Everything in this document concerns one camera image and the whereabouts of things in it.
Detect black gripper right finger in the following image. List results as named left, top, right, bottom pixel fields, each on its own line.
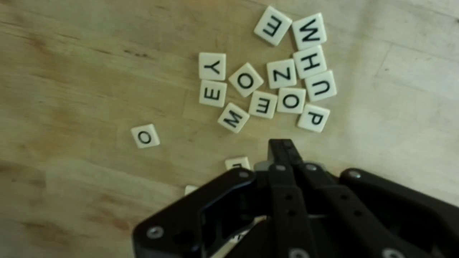
left=285, top=139, right=459, bottom=258

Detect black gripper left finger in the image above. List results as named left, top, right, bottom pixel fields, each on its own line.
left=132, top=138, right=320, bottom=258

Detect white letter tile U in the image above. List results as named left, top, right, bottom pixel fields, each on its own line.
left=302, top=69, right=338, bottom=104

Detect white letter tile Y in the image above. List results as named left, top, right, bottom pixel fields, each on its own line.
left=198, top=51, right=228, bottom=82

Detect white letter tile Z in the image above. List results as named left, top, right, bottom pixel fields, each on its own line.
left=265, top=58, right=298, bottom=91

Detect white letter tile H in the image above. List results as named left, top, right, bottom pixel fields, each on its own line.
left=291, top=45, right=330, bottom=81

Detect white letter tile W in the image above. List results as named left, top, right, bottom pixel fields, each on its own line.
left=291, top=12, right=330, bottom=52

